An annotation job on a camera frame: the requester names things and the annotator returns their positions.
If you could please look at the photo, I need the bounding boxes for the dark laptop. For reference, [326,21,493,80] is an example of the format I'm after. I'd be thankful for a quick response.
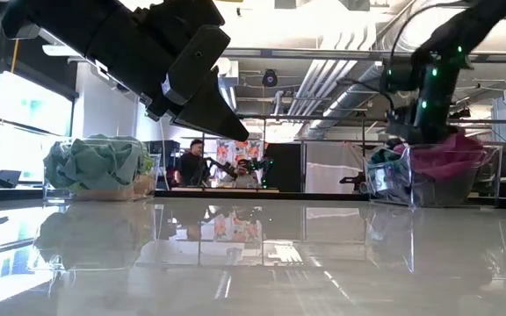
[0,169,24,188]

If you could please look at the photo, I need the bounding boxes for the floral curtain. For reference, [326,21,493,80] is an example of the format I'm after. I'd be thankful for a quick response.
[215,140,266,176]

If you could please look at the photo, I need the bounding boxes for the magenta towel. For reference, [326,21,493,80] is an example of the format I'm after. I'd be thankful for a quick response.
[395,133,487,183]

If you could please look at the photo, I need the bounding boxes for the white partition board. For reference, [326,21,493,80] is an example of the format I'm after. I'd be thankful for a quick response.
[305,142,368,194]

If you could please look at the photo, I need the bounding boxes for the white ceiling pipes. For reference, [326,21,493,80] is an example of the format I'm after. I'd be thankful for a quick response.
[287,25,368,118]

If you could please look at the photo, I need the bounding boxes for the person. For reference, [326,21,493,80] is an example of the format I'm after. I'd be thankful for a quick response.
[222,158,261,189]
[176,139,213,188]

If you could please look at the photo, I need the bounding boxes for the bright wall window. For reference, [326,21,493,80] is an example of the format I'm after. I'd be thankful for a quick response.
[0,72,75,183]

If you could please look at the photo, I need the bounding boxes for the large brown-grey towel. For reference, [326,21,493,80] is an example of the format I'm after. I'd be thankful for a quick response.
[413,175,478,206]

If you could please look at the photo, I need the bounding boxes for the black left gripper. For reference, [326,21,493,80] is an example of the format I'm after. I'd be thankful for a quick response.
[88,0,251,143]

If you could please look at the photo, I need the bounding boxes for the white ceiling light fixture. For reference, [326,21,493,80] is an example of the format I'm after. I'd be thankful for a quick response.
[41,43,83,58]

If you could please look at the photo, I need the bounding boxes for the clear plastic basket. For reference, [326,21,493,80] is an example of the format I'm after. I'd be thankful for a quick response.
[41,135,162,204]
[365,142,504,208]

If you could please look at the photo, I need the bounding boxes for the black round ceiling camera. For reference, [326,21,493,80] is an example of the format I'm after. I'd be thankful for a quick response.
[261,68,279,88]

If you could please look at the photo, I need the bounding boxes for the grey ventilation duct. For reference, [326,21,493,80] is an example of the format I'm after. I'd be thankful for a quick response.
[309,63,388,140]

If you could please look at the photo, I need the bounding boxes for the mint green towel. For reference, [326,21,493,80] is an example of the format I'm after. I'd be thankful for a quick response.
[44,133,148,192]

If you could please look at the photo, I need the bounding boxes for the lime green towel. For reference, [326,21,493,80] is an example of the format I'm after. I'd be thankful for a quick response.
[138,151,155,175]

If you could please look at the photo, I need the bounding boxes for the black partition panel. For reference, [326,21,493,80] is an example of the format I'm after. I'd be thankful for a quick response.
[264,142,307,193]

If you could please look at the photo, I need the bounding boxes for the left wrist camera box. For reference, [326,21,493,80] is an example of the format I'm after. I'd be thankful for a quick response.
[161,25,232,107]

